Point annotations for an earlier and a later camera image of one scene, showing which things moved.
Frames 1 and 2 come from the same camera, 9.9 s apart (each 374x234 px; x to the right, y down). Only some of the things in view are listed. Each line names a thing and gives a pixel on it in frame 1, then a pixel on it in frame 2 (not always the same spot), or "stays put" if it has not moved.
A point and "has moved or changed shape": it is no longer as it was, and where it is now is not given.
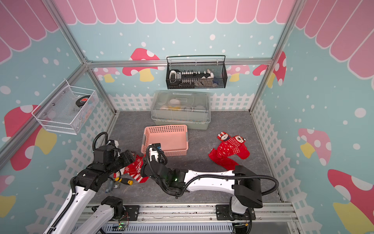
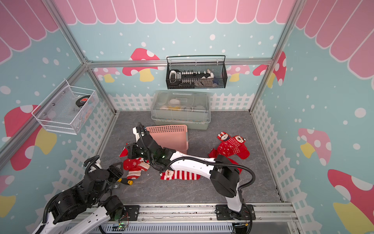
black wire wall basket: x=196 y=72 stays put
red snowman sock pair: x=227 y=146 stays put
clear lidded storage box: x=189 y=108 stays put
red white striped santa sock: x=139 y=177 has moved or changed shape
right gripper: x=144 y=168 to x=131 y=152
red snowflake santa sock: x=133 y=167 stays put
